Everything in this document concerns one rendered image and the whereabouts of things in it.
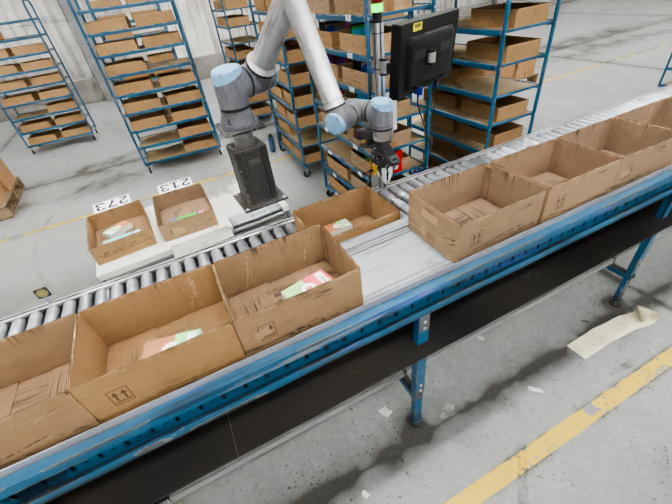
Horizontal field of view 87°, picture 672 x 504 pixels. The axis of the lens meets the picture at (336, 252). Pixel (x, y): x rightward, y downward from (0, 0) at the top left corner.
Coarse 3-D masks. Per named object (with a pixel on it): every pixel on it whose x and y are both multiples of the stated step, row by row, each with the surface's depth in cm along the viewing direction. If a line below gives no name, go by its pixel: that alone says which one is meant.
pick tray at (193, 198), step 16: (176, 192) 209; (192, 192) 213; (160, 208) 209; (176, 208) 209; (192, 208) 207; (208, 208) 205; (160, 224) 189; (176, 224) 180; (192, 224) 184; (208, 224) 188
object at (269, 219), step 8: (264, 216) 198; (272, 216) 198; (280, 216) 201; (288, 216) 204; (248, 224) 193; (256, 224) 195; (264, 224) 198; (240, 232) 192; (224, 240) 190; (168, 256) 179; (152, 264) 176; (128, 272) 172; (104, 280) 169
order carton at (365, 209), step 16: (352, 192) 170; (368, 192) 171; (304, 208) 162; (320, 208) 166; (336, 208) 171; (352, 208) 175; (368, 208) 177; (384, 208) 163; (304, 224) 167; (320, 224) 171; (352, 224) 175; (368, 224) 146; (384, 224) 150
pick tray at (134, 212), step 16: (112, 208) 198; (128, 208) 202; (96, 224) 198; (112, 224) 202; (144, 224) 198; (96, 240) 190; (128, 240) 174; (144, 240) 178; (96, 256) 170; (112, 256) 174
